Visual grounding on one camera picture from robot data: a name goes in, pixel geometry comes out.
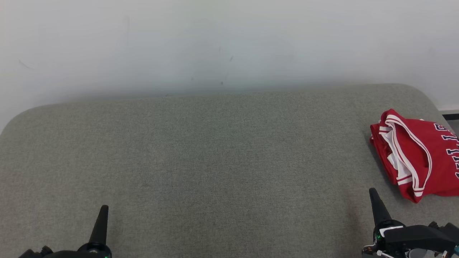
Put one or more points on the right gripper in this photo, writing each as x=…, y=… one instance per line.
x=405, y=240

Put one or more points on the red shirt with white sleeves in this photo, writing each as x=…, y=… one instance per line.
x=430, y=154

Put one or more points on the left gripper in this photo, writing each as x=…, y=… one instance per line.
x=89, y=252

